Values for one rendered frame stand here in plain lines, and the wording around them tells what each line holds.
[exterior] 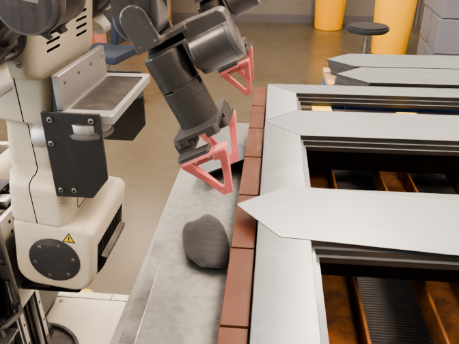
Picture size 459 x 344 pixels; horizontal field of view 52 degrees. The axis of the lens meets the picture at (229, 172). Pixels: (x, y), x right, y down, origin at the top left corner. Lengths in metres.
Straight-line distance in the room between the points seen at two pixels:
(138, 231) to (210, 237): 1.32
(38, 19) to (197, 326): 0.56
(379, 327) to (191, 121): 0.67
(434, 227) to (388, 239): 0.10
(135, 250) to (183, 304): 1.31
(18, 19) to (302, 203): 0.56
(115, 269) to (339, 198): 1.38
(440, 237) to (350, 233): 0.15
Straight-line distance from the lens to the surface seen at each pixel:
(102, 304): 1.57
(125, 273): 2.11
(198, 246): 1.03
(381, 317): 1.14
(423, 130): 1.31
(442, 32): 4.11
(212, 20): 0.61
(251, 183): 1.02
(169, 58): 0.62
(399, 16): 5.62
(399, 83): 1.69
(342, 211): 0.90
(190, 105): 0.63
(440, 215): 0.94
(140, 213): 2.48
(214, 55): 0.61
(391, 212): 0.92
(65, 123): 0.83
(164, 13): 0.64
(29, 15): 0.64
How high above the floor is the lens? 1.32
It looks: 28 degrees down
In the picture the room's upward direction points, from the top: straight up
